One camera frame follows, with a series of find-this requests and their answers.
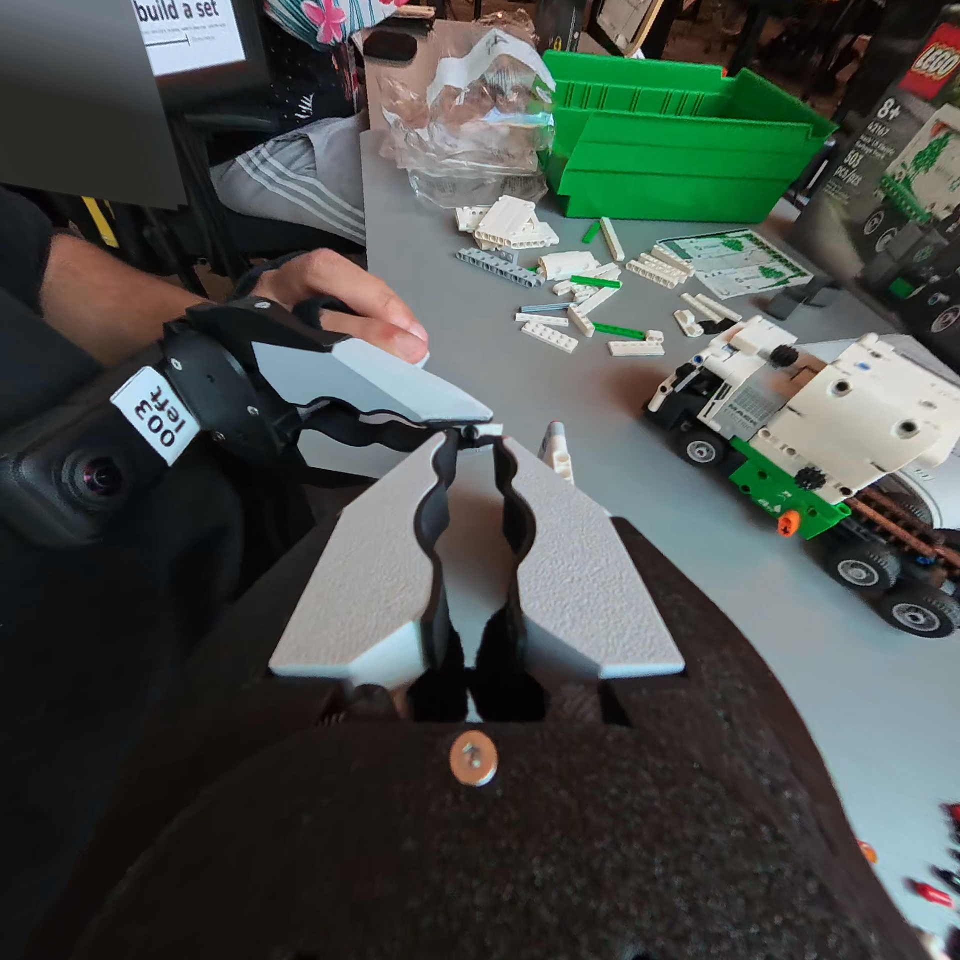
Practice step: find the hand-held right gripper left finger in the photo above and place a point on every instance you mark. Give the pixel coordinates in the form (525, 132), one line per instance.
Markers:
(360, 570)

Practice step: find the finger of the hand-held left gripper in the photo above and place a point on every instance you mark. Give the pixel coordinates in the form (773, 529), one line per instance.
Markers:
(390, 439)
(390, 379)

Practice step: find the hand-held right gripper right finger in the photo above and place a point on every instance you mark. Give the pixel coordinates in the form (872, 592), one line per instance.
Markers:
(592, 570)

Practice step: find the white lego beam with axle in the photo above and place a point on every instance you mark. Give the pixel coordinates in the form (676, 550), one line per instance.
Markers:
(559, 454)

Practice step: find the person's left forearm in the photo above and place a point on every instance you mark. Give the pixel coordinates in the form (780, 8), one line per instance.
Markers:
(112, 300)

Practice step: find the grey lego beam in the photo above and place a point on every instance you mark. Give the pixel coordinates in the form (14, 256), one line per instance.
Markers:
(499, 266)

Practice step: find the pile of white lego pieces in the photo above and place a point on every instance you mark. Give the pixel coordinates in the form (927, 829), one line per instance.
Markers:
(517, 225)

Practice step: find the green lego plate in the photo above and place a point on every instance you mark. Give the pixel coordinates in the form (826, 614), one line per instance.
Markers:
(596, 282)
(619, 330)
(592, 232)

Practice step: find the white and green lego truck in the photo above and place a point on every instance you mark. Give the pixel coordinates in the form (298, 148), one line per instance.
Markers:
(810, 450)

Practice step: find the pile of small coloured lego pieces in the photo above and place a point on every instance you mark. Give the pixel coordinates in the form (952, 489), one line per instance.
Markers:
(934, 892)

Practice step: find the lego set box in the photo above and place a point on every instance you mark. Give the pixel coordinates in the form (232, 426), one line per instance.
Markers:
(885, 187)

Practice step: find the person's left hand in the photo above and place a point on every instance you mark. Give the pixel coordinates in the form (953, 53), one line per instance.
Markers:
(345, 292)

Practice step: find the clear plastic bag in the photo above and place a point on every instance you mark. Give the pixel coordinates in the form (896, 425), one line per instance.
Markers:
(465, 120)

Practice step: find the green and white sticker sheet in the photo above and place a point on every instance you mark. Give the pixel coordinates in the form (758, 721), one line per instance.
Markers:
(727, 262)

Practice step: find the small grey stand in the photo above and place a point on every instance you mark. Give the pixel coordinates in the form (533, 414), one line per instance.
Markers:
(795, 300)

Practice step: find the white rounded object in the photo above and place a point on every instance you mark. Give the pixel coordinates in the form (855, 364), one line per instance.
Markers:
(926, 495)

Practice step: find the computer monitor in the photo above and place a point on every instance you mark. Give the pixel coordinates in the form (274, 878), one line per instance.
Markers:
(191, 37)

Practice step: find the green plastic bin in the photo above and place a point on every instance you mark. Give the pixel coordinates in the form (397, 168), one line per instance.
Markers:
(675, 150)

